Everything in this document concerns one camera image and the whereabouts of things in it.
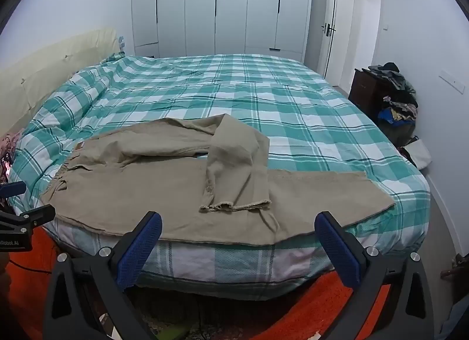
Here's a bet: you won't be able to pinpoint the green checked blanket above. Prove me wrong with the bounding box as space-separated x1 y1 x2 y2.
7 54 431 291

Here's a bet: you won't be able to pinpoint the pink floral cloth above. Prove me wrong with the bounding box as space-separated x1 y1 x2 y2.
0 134 20 180

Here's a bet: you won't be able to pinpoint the cream padded headboard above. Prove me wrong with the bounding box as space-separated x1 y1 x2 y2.
0 28 121 139

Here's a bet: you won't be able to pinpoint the white wall plate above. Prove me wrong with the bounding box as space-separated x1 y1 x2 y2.
439 74 469 94

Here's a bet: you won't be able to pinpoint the white bag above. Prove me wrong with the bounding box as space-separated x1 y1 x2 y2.
401 137 434 171

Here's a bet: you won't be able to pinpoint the beige pants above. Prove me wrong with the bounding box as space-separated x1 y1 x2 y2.
40 114 396 246

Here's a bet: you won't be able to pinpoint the grey blue object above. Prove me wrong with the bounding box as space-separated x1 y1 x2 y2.
438 320 469 340

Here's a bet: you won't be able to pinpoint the white door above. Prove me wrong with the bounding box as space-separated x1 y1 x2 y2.
318 0 356 82

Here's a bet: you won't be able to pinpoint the dark brown object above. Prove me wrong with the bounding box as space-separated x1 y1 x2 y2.
441 253 469 283

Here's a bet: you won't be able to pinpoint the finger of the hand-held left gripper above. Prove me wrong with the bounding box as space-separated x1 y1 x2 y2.
0 181 28 199
18 204 56 228

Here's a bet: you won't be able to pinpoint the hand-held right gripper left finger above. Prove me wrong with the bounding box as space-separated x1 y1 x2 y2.
43 210 164 340

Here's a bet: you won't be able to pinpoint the black cable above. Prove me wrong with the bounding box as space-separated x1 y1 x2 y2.
6 259 52 275

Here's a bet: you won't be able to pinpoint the white wardrobe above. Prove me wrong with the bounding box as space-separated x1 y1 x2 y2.
132 0 314 62

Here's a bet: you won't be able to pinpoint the orange rug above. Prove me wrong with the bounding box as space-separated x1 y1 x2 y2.
0 228 392 340

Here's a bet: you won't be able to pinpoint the pile of clothes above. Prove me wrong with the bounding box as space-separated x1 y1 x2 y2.
368 62 419 140

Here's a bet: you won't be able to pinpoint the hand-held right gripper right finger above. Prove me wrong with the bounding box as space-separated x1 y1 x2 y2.
314 210 432 340

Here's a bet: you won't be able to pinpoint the dark wooden nightstand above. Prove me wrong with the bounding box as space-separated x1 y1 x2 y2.
348 68 392 121

